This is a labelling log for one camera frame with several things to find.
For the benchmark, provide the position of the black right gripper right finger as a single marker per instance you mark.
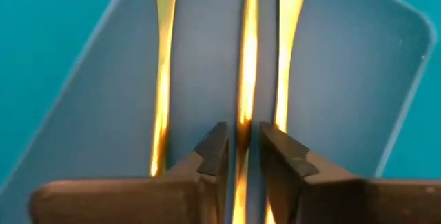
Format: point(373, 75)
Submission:
point(327, 200)

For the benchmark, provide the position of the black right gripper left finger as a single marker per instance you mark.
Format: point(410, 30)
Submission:
point(172, 200)

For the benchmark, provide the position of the gold utensil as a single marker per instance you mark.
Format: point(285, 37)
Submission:
point(163, 79)
point(248, 62)
point(287, 45)

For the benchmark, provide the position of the blue plastic bin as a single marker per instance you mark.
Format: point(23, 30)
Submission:
point(206, 62)

